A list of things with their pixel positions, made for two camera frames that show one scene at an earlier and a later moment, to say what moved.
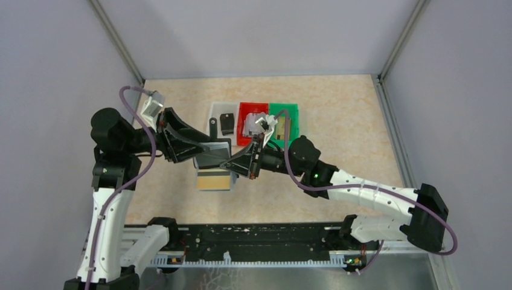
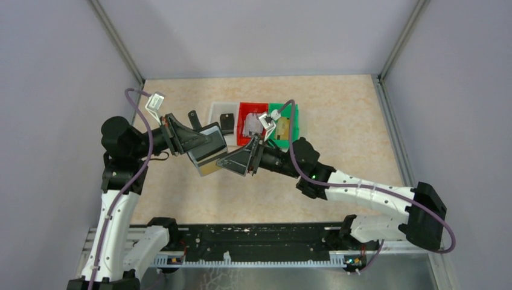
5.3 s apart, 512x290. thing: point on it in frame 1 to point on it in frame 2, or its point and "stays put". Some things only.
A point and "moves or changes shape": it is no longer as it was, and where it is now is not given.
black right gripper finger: [240, 164] stays put
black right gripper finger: [248, 151] stays put
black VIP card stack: [227, 121] stays put
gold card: [214, 179] moves or changes shape
